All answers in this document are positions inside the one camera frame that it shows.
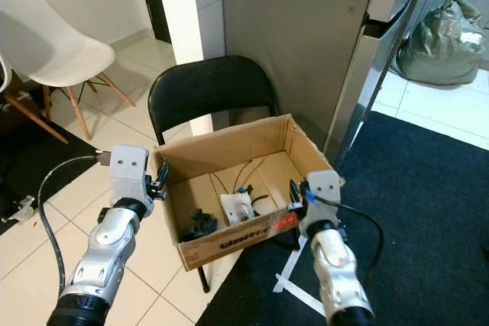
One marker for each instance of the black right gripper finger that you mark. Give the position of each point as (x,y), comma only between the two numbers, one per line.
(295,196)

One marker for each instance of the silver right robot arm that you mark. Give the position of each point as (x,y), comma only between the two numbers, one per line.
(338,265)

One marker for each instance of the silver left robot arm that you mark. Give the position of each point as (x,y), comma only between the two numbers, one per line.
(114,250)

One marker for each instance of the green rubbish bag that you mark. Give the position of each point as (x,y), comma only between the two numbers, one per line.
(432,51)

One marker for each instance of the white plastic packet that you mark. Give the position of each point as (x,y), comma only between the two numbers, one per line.
(237,210)

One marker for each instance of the short white floor tape strip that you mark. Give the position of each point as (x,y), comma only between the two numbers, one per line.
(290,261)

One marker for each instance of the small black plastic part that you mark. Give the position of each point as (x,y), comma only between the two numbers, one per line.
(200,225)

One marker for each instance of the cardboard box with red label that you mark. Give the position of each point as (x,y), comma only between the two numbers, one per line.
(221,146)

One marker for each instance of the long white floor tape strip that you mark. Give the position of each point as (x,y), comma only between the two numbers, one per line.
(302,301)

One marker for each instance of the black folding chair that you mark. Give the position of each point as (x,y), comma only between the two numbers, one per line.
(206,89)

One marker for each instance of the black rug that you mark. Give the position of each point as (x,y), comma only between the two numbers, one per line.
(38,173)

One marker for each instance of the black floor mat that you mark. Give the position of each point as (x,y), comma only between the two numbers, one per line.
(428,204)

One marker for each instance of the wooden chair leg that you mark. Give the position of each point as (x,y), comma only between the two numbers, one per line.
(38,121)

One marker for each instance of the small white floor object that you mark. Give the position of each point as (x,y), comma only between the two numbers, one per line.
(24,208)

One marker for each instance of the grey fridge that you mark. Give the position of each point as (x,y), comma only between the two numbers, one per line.
(298,36)

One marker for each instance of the white chair with wooden legs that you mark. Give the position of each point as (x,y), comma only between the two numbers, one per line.
(46,43)

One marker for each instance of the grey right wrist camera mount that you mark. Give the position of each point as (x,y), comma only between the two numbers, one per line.
(323,187)

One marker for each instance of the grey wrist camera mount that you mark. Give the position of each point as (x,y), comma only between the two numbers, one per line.
(323,187)
(130,169)

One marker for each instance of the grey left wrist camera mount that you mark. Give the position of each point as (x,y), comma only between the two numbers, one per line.
(130,169)

